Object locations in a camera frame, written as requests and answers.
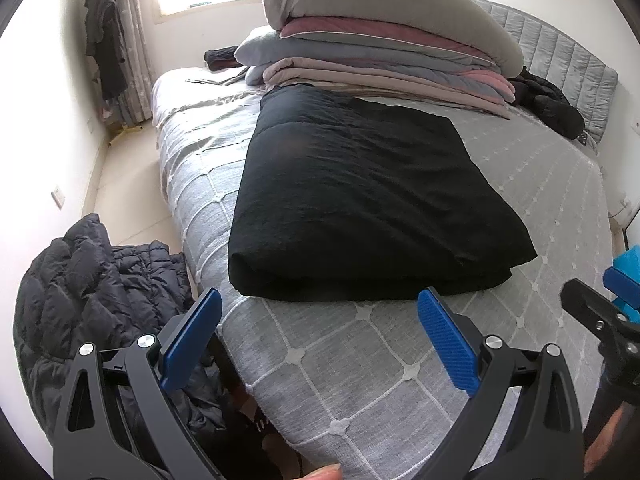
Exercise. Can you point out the large grey pillow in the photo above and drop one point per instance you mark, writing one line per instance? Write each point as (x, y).
(400, 0)

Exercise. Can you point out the light blue box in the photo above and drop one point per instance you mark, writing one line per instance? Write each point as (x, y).
(630, 257)

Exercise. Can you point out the pink blanket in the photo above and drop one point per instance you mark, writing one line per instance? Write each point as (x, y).
(487, 82)

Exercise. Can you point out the beige blanket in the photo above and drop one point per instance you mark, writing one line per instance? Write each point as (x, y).
(320, 70)

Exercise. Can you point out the white flat cloth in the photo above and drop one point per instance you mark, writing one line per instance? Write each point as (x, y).
(215, 80)

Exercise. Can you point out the person's right hand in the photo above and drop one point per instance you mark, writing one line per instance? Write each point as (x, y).
(602, 440)

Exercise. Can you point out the dark grey puffer jacket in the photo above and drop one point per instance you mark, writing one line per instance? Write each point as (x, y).
(100, 280)

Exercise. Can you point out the white wall socket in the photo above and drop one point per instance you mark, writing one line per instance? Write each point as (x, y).
(58, 198)
(636, 127)

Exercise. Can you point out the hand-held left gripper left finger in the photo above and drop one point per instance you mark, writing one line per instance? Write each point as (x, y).
(192, 340)

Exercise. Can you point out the hanging dark clothes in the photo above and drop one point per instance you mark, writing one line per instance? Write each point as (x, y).
(105, 40)

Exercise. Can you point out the patterned curtain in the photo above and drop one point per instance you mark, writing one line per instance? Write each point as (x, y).
(135, 45)

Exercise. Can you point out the person's left hand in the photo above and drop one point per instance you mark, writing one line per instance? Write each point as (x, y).
(322, 473)

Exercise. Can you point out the brown striped blanket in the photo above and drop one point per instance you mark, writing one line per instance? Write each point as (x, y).
(355, 90)

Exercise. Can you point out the black puffer jacket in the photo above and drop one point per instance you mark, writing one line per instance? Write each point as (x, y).
(550, 100)

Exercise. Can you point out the bed with grey quilted cover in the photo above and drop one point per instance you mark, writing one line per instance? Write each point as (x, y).
(530, 195)

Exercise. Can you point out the mauve quilted blanket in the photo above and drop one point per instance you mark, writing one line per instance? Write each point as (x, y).
(360, 32)

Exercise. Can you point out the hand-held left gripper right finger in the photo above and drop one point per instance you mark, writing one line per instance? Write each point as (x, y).
(447, 340)

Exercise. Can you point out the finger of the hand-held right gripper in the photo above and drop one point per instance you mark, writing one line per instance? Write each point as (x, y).
(620, 280)
(590, 307)

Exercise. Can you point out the black coat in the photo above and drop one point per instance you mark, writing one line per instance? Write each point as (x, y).
(370, 195)

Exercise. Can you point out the dark folded garment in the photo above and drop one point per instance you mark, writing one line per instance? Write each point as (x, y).
(222, 57)

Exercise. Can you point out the grey padded headboard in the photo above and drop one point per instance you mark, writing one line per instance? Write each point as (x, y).
(565, 60)

